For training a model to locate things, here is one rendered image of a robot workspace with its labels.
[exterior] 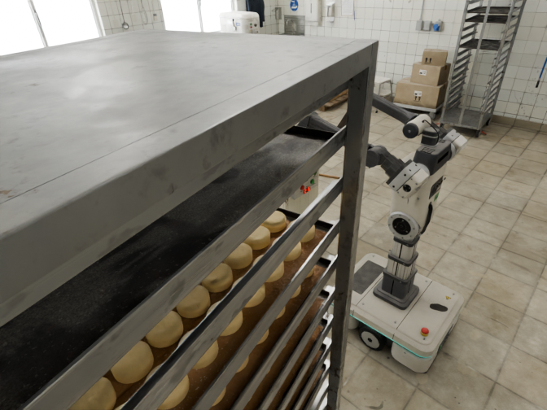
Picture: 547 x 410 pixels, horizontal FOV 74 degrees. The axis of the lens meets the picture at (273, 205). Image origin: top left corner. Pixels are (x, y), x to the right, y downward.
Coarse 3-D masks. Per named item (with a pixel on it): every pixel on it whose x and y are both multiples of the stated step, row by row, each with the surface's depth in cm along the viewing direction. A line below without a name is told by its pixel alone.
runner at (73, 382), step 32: (320, 160) 51; (288, 192) 45; (256, 224) 40; (224, 256) 36; (160, 288) 29; (192, 288) 33; (128, 320) 27; (160, 320) 30; (96, 352) 25; (64, 384) 24
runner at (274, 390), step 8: (328, 288) 80; (328, 304) 75; (320, 312) 72; (320, 320) 73; (312, 328) 70; (304, 336) 67; (304, 344) 68; (296, 352) 65; (288, 360) 63; (288, 368) 63; (280, 376) 61; (280, 384) 62; (272, 392) 59; (264, 400) 57; (272, 400) 60; (264, 408) 58
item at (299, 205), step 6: (318, 174) 241; (318, 180) 243; (312, 192) 242; (288, 198) 225; (300, 198) 235; (306, 198) 240; (312, 198) 245; (282, 204) 227; (288, 204) 227; (294, 204) 232; (300, 204) 237; (306, 204) 242; (288, 210) 229; (294, 210) 234; (300, 210) 240
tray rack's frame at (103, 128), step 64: (0, 64) 48; (64, 64) 46; (128, 64) 44; (192, 64) 42; (256, 64) 41; (320, 64) 39; (0, 128) 27; (64, 128) 26; (128, 128) 26; (192, 128) 25; (256, 128) 30; (0, 192) 19; (64, 192) 18; (128, 192) 20; (0, 256) 15; (64, 256) 18
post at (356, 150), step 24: (360, 72) 51; (360, 96) 53; (360, 120) 55; (360, 144) 57; (360, 168) 59; (360, 192) 63; (336, 264) 72; (336, 288) 76; (336, 312) 80; (336, 336) 84; (336, 360) 88; (336, 384) 93; (336, 408) 100
